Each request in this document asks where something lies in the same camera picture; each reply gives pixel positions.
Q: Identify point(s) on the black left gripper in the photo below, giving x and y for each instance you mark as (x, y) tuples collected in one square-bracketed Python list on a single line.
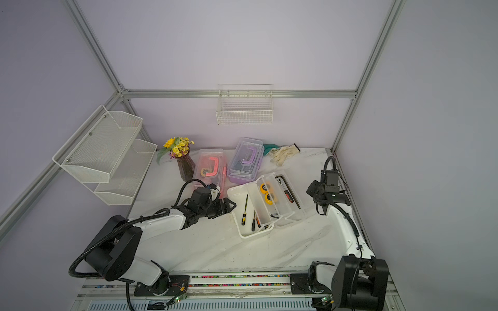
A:
[(222, 210)]

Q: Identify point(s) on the white toolbox with clear lid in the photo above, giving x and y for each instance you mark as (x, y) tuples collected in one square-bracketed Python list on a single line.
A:
[(262, 218)]

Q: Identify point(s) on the pink toolbox with clear lid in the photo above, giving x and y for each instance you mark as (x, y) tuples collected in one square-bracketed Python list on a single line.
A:
[(211, 167)]

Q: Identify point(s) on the purple toolbox with clear lid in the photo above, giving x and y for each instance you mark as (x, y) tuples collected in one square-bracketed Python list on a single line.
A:
[(246, 162)]

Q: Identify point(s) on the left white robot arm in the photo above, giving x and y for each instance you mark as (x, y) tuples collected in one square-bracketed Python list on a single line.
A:
[(112, 252)]

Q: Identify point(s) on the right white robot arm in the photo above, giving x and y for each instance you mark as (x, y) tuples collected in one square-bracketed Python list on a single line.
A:
[(359, 280)]

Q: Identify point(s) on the small black yellow screwdriver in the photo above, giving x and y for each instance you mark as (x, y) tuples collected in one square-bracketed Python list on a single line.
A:
[(243, 221)]

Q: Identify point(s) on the black hex key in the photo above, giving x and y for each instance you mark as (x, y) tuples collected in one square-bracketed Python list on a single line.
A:
[(282, 182)]

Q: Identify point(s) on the beige work glove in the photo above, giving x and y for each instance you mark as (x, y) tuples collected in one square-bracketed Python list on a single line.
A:
[(280, 155)]

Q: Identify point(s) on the green work glove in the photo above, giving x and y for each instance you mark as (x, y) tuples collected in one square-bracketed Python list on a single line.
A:
[(269, 147)]

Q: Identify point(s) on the glass vase with yellow flowers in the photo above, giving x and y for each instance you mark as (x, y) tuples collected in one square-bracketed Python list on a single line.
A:
[(179, 148)]

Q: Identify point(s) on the white mesh two-tier shelf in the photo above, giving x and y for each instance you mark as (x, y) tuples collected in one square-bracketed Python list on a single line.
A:
[(107, 156)]

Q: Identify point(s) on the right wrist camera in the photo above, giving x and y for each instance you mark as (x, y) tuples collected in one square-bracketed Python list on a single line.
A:
[(330, 177)]

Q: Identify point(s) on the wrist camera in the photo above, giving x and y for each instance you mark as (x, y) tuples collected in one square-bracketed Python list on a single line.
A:
[(330, 177), (205, 197)]

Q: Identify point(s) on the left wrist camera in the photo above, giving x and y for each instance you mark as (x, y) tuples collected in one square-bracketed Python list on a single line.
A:
[(205, 197)]

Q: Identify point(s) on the white wire wall basket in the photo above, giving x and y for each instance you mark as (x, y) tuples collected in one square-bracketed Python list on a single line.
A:
[(245, 104)]

